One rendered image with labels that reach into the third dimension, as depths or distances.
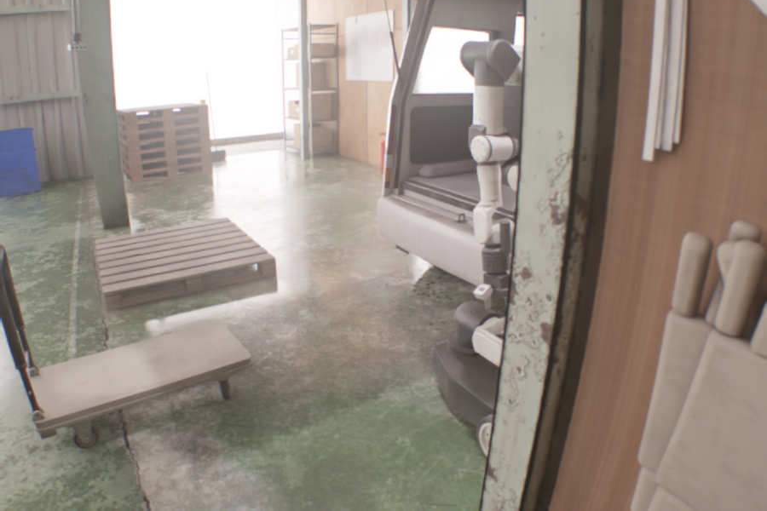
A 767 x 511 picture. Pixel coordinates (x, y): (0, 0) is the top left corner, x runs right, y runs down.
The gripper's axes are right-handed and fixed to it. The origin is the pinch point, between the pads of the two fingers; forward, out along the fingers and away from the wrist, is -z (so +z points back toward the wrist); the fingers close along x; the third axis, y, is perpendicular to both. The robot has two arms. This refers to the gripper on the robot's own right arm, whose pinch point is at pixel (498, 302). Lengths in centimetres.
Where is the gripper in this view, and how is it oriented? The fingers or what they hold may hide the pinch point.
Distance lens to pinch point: 163.8
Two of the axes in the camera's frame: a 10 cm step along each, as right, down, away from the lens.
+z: -1.0, -9.9, -1.3
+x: 5.1, 0.6, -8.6
